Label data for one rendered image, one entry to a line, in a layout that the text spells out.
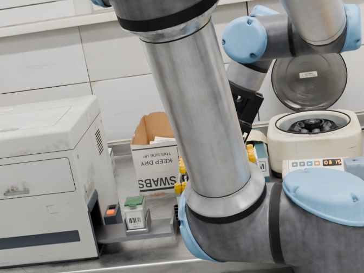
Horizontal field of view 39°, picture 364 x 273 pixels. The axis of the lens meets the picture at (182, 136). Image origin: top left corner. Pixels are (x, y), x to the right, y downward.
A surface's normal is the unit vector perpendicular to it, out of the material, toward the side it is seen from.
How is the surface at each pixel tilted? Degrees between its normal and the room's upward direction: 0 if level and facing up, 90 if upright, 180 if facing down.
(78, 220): 90
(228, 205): 64
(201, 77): 104
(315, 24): 154
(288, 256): 111
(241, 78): 85
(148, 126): 89
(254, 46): 80
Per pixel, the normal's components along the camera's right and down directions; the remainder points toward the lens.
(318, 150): -0.20, 0.34
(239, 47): -0.36, 0.18
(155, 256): -0.15, -0.94
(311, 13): 0.07, 0.99
